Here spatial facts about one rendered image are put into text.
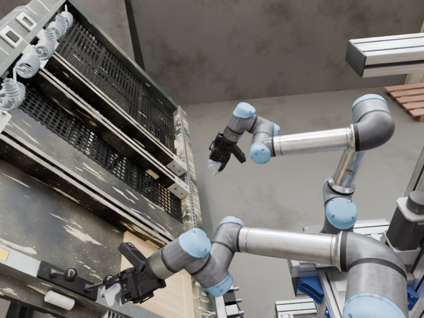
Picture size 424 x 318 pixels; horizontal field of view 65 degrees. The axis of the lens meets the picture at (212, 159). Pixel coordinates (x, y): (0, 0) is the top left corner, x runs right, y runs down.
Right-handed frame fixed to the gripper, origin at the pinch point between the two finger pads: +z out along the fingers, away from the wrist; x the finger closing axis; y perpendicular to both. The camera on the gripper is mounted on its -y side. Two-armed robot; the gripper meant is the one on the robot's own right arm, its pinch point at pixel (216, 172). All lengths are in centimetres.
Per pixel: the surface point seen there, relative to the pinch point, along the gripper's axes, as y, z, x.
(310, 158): -149, 71, -161
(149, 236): 20.7, 26.6, 21.1
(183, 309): -1, 41, 43
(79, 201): 51, 13, 23
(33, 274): 55, 5, 59
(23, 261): 59, 3, 57
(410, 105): -265, -2, -229
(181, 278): 1, 42, 28
